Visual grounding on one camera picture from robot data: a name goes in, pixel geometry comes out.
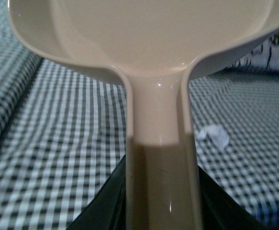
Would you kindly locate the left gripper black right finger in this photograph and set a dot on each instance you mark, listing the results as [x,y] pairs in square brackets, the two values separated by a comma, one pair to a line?
[220,211]

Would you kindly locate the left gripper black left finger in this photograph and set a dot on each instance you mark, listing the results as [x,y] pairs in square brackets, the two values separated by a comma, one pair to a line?
[107,209]

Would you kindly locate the white paper trash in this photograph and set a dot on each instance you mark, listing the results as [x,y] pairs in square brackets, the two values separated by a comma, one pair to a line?
[217,134]

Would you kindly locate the beige plastic dustpan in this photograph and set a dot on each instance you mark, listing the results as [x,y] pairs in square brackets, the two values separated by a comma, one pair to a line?
[153,48]

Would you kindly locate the black white checkered cloth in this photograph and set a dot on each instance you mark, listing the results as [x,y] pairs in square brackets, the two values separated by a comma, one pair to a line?
[62,134]

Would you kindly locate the black white patterned cloth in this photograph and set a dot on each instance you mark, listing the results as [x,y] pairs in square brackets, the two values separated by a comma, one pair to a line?
[263,58]

